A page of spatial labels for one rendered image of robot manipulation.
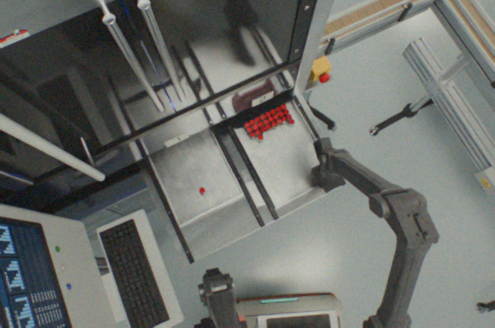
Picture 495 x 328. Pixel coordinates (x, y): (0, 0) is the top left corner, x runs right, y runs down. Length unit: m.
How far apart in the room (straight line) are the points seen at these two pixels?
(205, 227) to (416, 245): 0.82
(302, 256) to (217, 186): 1.01
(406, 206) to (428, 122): 1.83
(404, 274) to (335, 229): 1.47
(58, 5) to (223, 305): 0.69
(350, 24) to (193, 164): 0.85
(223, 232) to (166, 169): 0.32
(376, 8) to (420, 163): 1.15
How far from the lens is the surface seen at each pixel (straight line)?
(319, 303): 2.16
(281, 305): 2.14
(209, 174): 1.54
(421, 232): 0.95
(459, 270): 2.68
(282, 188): 1.53
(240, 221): 1.52
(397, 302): 1.08
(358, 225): 2.48
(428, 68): 2.24
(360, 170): 1.12
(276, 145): 1.57
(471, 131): 2.21
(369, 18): 1.76
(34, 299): 1.19
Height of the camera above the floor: 2.39
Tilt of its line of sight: 75 degrees down
